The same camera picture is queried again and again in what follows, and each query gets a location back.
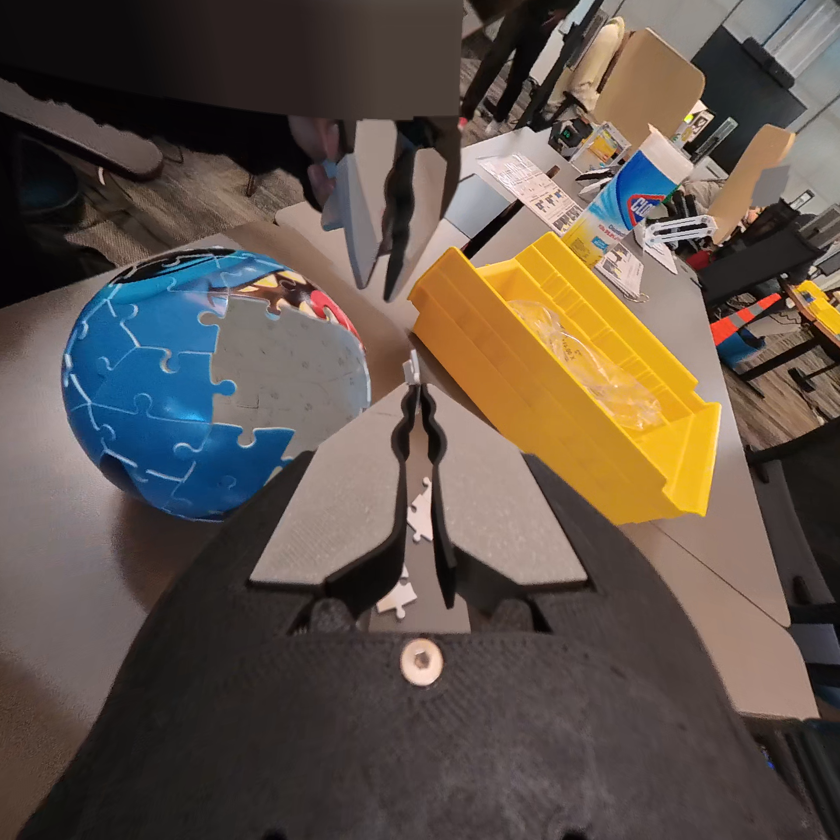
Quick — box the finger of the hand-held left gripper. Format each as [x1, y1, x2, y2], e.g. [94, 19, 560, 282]
[320, 119, 401, 291]
[381, 119, 441, 304]

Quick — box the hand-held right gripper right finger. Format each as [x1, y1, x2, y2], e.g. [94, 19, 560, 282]
[420, 385, 589, 626]

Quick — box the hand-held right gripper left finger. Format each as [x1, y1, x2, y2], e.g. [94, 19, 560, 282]
[248, 385, 417, 618]

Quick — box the blue puzzle ball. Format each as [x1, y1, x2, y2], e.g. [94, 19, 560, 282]
[61, 248, 371, 524]

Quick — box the person's left hand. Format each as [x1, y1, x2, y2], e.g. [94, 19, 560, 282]
[289, 118, 342, 211]

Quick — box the printed paper sheet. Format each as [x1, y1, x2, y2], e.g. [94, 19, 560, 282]
[478, 153, 586, 237]
[594, 248, 651, 304]

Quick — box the yellow plastic storage bin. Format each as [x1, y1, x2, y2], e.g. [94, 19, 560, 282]
[408, 231, 723, 526]

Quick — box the black device green display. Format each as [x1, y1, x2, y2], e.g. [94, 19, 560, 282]
[553, 117, 595, 161]

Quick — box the small yellow white carton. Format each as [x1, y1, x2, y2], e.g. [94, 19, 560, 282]
[587, 121, 631, 165]

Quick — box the clear plastic bag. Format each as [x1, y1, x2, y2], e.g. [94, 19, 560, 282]
[505, 298, 664, 432]

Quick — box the disinfectant wipes canister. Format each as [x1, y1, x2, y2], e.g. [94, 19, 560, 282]
[560, 131, 695, 270]

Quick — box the tan desk divider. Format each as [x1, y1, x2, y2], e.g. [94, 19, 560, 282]
[591, 26, 706, 142]
[709, 123, 796, 245]

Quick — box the white folding stand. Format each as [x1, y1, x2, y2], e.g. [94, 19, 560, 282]
[638, 213, 719, 252]

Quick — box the black chair armrest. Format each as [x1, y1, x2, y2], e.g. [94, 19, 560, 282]
[0, 79, 165, 181]

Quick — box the blue floor container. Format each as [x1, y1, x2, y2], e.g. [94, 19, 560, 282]
[715, 328, 756, 365]

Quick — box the orange traffic cone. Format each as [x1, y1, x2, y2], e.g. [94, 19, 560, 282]
[710, 292, 785, 342]

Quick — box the small yellow bin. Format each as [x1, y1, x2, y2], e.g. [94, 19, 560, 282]
[784, 279, 840, 342]

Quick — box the black battery device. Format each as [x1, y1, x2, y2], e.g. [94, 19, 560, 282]
[751, 717, 840, 795]

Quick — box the black table cable flap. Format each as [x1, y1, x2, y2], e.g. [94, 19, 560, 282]
[453, 176, 526, 256]

